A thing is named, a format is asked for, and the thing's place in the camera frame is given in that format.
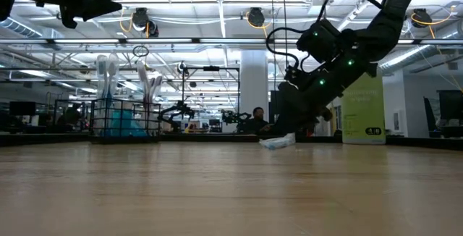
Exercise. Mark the teal mouthwash bottle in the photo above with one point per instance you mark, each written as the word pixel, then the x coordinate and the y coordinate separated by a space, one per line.
pixel 117 125
pixel 135 129

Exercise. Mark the clear blue plastic packet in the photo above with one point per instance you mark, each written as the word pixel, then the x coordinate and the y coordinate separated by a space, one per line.
pixel 278 142

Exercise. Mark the green wipes canister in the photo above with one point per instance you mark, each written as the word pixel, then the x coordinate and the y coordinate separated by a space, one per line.
pixel 363 113

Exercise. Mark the purple packaged toothbrush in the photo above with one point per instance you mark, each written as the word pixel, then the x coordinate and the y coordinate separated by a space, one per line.
pixel 143 75

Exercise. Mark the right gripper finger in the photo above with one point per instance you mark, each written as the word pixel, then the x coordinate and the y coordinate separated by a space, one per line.
pixel 293 116
pixel 318 114

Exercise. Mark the black camera stand frame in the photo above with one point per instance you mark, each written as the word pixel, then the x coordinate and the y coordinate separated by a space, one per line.
pixel 211 68

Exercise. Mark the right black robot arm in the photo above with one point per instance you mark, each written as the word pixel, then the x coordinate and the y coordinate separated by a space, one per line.
pixel 390 19

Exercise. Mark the person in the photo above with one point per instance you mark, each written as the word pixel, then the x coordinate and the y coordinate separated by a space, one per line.
pixel 257 122

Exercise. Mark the background black robot arm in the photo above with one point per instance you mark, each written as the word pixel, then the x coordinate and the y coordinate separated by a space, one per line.
pixel 179 110
pixel 235 117

